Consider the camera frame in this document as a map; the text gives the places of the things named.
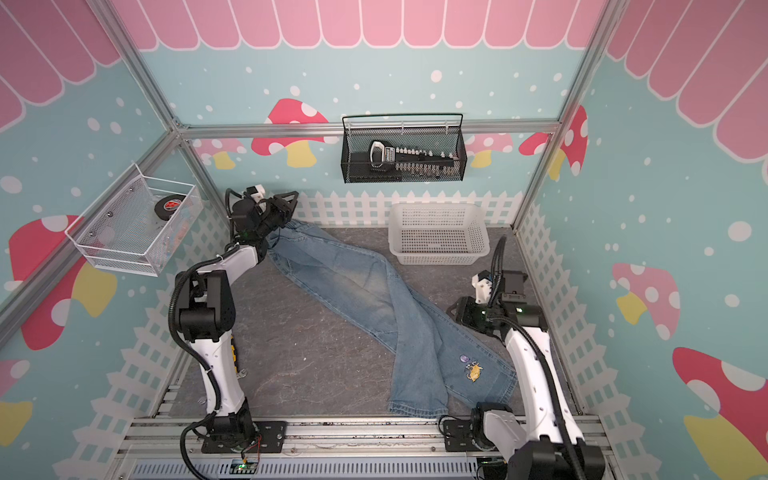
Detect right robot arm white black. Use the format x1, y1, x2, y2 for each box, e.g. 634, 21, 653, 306
437, 238, 607, 479

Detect black screwdriver bit set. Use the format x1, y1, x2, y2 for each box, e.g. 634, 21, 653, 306
367, 140, 463, 181

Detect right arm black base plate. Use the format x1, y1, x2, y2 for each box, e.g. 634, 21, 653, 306
437, 415, 481, 453

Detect black tape roll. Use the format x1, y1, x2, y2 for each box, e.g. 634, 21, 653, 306
154, 194, 186, 222

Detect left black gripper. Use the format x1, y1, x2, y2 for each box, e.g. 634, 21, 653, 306
254, 190, 299, 235

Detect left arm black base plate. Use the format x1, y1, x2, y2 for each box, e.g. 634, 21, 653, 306
201, 421, 288, 456

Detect yellow black pliers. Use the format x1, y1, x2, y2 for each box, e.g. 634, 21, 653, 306
230, 335, 242, 379

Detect white wire mesh wall basket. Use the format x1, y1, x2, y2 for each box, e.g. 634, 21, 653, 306
65, 164, 203, 277

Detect blue denim long pants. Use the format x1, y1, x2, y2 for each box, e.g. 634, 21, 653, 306
268, 221, 517, 418

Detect white plastic basket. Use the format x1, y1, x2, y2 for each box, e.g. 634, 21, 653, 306
388, 203, 490, 266

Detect small green circuit board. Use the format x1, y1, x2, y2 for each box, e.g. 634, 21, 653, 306
230, 460, 259, 475

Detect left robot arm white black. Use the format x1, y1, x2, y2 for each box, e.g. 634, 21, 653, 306
167, 185, 299, 479

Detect black wire mesh wall basket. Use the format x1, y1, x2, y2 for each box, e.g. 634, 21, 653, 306
340, 113, 467, 183

